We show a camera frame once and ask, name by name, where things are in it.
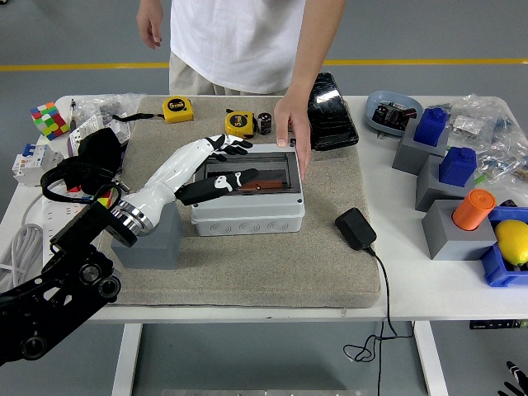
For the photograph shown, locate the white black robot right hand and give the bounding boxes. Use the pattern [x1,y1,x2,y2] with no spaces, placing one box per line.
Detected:
[497,361,528,396]

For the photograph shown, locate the person's right hand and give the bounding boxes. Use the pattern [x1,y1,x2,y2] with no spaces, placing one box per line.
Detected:
[136,7,163,50]

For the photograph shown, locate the person's left hand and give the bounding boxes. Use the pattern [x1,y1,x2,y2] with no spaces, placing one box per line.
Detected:
[273,93,313,182]

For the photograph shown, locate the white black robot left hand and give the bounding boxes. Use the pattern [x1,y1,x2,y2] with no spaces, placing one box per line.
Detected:
[121,134,260,232]

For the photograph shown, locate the orange cylinder battery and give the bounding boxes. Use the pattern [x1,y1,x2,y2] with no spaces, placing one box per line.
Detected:
[451,189,497,232]
[237,179,285,192]

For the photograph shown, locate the grey junction box tinted lid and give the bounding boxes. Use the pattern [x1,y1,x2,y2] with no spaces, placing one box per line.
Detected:
[190,142,307,237]

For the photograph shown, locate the blue block battery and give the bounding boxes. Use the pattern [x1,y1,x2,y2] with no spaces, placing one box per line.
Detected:
[438,146,479,186]
[413,107,450,148]

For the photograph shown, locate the glossy black pedal device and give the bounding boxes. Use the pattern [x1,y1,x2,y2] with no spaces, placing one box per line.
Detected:
[307,72,360,152]

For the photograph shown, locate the black table control panel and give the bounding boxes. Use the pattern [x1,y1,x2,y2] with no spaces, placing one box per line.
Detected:
[469,319,528,330]

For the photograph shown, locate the grey block round hole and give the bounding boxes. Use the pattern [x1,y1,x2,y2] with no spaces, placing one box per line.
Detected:
[110,200,185,271]
[421,199,498,262]

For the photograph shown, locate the black cloth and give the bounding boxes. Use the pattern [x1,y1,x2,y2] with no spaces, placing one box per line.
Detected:
[56,126,127,195]

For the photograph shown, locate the white table leg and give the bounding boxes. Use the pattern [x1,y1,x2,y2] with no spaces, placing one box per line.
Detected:
[111,323,144,396]
[413,321,449,396]

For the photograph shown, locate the blue-grey bowl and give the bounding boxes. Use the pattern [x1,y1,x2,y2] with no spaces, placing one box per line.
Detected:
[365,90,425,139]

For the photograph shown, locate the person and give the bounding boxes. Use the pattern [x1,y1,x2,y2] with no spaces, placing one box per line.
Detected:
[167,0,309,97]

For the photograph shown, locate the dark electronic components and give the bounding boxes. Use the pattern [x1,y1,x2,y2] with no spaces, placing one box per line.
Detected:
[371,101,418,132]

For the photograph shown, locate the white purple printed packet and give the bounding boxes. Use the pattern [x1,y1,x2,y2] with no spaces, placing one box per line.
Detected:
[65,114,104,157]

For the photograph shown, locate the blue plastic bin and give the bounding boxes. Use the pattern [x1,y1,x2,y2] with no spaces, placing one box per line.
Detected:
[480,205,528,288]

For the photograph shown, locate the grey block square hole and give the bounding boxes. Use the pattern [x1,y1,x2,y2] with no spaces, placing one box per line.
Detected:
[391,119,451,177]
[415,155,479,214]

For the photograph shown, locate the grey-brown mat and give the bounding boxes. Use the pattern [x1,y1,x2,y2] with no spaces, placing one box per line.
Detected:
[88,95,381,309]

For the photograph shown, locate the white power strip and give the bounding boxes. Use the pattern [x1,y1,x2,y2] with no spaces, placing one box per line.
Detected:
[40,193,90,259]

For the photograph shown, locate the black power adapter plug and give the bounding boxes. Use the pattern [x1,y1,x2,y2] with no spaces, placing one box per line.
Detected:
[334,207,378,251]

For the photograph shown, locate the yellow lemon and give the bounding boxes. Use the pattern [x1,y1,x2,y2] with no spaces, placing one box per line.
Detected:
[493,219,528,267]

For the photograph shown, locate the large colourful puzzle cube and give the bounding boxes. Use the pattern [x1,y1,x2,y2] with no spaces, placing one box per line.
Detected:
[29,101,71,142]

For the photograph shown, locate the small packet white parts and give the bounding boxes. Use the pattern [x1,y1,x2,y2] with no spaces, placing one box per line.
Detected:
[448,114,483,137]

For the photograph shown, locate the clear plastic bags of parts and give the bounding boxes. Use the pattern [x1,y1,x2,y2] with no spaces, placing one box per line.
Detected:
[443,93,528,185]

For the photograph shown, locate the yellow tape measure with strap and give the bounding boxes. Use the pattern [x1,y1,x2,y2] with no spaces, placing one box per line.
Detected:
[111,97,195,125]

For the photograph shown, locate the white circuit breaker blue switch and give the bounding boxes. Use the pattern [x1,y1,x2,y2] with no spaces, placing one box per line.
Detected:
[11,143,65,187]

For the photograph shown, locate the black adapter cord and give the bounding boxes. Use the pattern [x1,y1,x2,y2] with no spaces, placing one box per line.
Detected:
[342,245,415,396]

